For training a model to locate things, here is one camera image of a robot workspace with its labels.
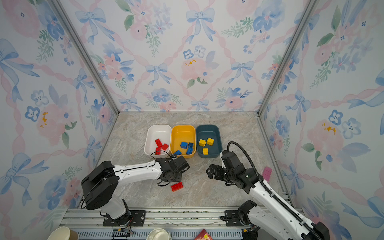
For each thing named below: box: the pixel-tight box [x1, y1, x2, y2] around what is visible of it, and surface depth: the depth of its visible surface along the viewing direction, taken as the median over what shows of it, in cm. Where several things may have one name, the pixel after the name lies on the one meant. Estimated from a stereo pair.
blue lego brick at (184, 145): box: [180, 141, 188, 150], surface depth 102 cm
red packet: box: [194, 229, 214, 240], surface depth 68 cm
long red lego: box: [171, 182, 184, 192], surface depth 85 cm
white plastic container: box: [144, 124, 172, 159], surface depth 103 cm
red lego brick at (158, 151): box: [155, 147, 162, 155], surface depth 100 cm
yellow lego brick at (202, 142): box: [198, 139, 207, 147], surface depth 102 cm
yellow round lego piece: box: [206, 137, 215, 146], surface depth 102 cm
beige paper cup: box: [47, 226, 79, 240], surface depth 65 cm
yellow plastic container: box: [170, 125, 197, 159], surface depth 105 cm
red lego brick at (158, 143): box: [154, 138, 163, 148], surface depth 102 cm
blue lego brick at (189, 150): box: [186, 147, 194, 155], surface depth 99 cm
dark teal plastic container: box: [196, 124, 223, 159], surface depth 102 cm
